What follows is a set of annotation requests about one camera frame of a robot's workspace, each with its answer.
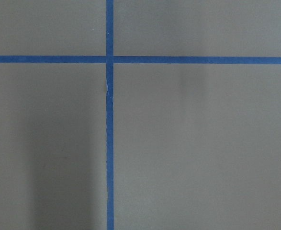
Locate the blue tape line vertical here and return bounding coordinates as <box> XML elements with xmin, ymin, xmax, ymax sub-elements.
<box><xmin>106</xmin><ymin>0</ymin><xmax>114</xmax><ymax>230</ymax></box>

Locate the blue tape line horizontal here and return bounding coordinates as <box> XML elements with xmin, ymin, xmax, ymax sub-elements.
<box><xmin>0</xmin><ymin>56</ymin><xmax>281</xmax><ymax>65</ymax></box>

